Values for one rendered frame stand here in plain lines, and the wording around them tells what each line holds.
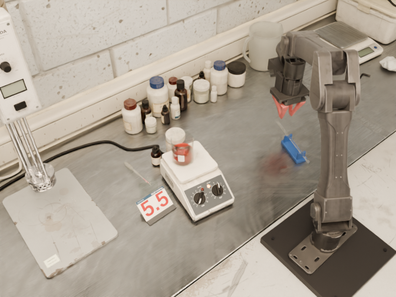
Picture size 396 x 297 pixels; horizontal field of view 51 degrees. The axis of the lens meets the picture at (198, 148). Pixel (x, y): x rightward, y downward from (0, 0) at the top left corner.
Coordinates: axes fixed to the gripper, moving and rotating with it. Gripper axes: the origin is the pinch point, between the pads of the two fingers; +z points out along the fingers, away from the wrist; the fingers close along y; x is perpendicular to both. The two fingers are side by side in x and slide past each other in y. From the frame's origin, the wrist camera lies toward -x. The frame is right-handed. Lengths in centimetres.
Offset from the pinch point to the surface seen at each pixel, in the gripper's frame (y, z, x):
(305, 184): 3.5, 9.4, 20.2
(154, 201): 46.7, 6.5, 12.9
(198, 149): 30.6, 0.2, 4.6
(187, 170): 36.3, 0.3, 10.8
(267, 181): 13.4, 9.3, 15.3
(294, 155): 1.2, 8.3, 10.0
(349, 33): -54, 4, -41
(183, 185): 38.5, 2.1, 14.0
